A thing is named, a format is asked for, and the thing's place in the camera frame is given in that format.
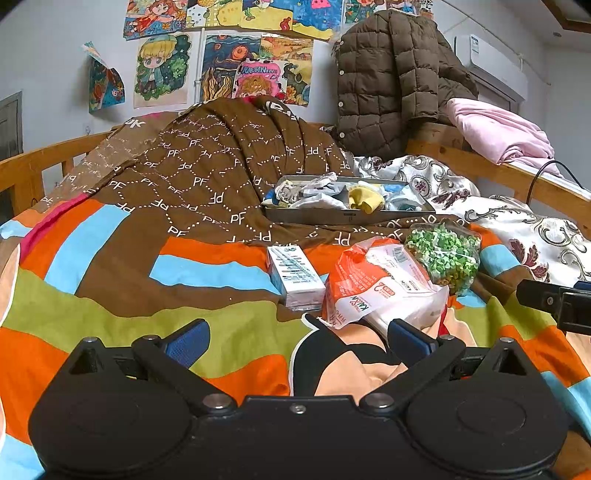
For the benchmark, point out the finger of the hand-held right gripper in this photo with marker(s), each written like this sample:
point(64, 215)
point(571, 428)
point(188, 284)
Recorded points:
point(582, 286)
point(538, 295)

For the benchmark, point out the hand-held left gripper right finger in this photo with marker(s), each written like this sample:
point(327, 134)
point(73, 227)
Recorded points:
point(411, 341)

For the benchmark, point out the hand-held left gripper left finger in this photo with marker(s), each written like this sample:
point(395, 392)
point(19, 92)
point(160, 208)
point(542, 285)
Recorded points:
point(187, 344)

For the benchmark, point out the white cloth with blue print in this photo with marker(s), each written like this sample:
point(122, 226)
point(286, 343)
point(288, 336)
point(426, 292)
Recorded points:
point(404, 198)

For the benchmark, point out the metal tray with painted bottom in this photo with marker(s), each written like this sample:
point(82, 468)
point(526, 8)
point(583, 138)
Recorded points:
point(314, 216)

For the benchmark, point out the light grey cloth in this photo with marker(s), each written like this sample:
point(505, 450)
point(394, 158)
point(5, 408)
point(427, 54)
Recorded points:
point(318, 201)

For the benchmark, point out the orange and white plastic bag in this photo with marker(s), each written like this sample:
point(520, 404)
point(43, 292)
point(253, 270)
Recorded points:
point(383, 286)

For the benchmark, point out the silver floral quilt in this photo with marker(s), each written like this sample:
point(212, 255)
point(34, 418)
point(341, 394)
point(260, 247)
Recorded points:
point(545, 230)

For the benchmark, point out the colourful striped blanket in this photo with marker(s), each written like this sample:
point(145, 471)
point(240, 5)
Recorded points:
point(115, 300)

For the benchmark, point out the clear bag of green stars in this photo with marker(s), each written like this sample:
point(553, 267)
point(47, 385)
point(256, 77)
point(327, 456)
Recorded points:
point(443, 258)

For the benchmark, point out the white and blue milk carton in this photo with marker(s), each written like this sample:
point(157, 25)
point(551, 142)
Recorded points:
point(295, 277)

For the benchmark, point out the pink blanket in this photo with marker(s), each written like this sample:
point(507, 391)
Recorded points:
point(498, 129)

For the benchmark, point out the brown patterned blanket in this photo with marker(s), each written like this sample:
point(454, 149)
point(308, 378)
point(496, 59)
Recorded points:
point(198, 161)

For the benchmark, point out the white air conditioner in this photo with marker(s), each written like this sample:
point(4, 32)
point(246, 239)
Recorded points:
point(494, 64)

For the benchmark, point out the brown puffer jacket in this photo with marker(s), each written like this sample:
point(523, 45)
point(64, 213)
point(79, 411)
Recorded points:
point(383, 83)

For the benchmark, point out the folded colourful paper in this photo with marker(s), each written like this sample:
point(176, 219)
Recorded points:
point(104, 87)

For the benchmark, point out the grey door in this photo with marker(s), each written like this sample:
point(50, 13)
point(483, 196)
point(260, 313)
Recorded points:
point(10, 129)

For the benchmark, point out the wooden bed frame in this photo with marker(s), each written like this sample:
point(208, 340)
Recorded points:
point(508, 173)

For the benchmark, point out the group of wall drawings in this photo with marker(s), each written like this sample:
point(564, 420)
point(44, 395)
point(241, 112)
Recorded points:
point(161, 69)

